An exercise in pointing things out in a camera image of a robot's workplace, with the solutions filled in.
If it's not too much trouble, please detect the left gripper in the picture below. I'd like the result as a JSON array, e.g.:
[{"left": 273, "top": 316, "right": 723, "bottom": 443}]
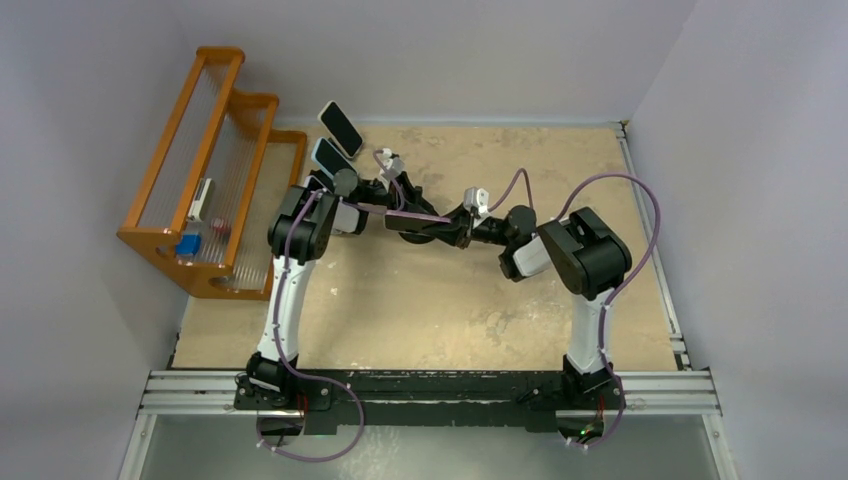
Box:
[{"left": 356, "top": 173, "right": 432, "bottom": 223}]

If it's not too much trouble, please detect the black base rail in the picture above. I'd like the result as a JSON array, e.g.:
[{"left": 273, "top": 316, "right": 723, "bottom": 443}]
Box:
[{"left": 233, "top": 357, "right": 625, "bottom": 437}]

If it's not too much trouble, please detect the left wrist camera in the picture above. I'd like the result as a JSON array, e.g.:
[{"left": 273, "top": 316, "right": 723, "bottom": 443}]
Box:
[{"left": 377, "top": 152, "right": 405, "bottom": 181}]

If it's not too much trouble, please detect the black round base stand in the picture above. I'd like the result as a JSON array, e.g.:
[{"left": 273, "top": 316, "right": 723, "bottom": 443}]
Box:
[{"left": 398, "top": 226, "right": 440, "bottom": 245}]

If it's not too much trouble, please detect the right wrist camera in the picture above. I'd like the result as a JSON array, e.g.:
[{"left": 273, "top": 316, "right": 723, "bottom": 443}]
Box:
[{"left": 462, "top": 187, "right": 489, "bottom": 218}]

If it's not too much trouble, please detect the blue block in rack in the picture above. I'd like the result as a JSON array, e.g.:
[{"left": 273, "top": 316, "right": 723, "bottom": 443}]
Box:
[{"left": 174, "top": 234, "right": 202, "bottom": 258}]

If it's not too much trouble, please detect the white smartphone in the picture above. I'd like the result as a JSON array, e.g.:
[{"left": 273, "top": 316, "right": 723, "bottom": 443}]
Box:
[
  {"left": 317, "top": 100, "right": 364, "bottom": 159},
  {"left": 302, "top": 172, "right": 333, "bottom": 193}
]

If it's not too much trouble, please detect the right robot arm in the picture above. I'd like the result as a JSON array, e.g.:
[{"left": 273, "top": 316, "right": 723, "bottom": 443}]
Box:
[{"left": 422, "top": 205, "right": 632, "bottom": 407}]

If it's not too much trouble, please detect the aluminium frame rail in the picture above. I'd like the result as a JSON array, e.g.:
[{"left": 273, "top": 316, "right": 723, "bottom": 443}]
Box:
[{"left": 119, "top": 370, "right": 738, "bottom": 479}]

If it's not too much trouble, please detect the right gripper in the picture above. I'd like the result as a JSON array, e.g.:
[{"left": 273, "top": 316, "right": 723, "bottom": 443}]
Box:
[{"left": 425, "top": 202, "right": 515, "bottom": 249}]

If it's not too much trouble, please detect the orange wooden rack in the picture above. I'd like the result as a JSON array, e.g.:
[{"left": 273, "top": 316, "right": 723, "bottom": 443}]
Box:
[{"left": 117, "top": 46, "right": 308, "bottom": 300}]

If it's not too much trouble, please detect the white item in rack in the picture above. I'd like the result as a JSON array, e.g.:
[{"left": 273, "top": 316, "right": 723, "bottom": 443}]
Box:
[{"left": 186, "top": 178, "right": 215, "bottom": 223}]

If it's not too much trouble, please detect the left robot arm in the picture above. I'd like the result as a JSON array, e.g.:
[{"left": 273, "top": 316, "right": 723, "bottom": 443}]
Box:
[{"left": 241, "top": 169, "right": 436, "bottom": 409}]

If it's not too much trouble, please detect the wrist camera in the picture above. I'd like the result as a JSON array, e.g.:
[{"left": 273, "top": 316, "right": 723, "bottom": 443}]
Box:
[
  {"left": 377, "top": 152, "right": 405, "bottom": 181},
  {"left": 462, "top": 187, "right": 489, "bottom": 218}
]

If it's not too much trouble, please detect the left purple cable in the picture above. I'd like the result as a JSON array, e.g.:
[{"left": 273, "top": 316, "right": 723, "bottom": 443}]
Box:
[{"left": 254, "top": 149, "right": 368, "bottom": 465}]

